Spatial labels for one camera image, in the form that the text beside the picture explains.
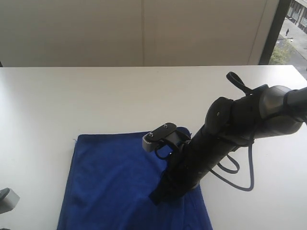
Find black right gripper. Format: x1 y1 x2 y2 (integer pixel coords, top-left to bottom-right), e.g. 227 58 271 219
149 134 230 206

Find blue towel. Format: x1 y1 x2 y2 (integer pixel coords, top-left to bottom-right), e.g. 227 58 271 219
57 132 212 230

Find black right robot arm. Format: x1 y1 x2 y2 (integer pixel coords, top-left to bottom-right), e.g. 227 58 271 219
142 85 307 204

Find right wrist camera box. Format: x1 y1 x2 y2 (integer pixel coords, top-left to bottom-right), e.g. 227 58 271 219
142 123 190 152

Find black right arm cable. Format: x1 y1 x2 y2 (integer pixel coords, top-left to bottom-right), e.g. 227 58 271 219
208 141 255 192

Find dark window frame post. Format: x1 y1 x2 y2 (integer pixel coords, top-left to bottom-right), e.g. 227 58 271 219
259 0 291 65

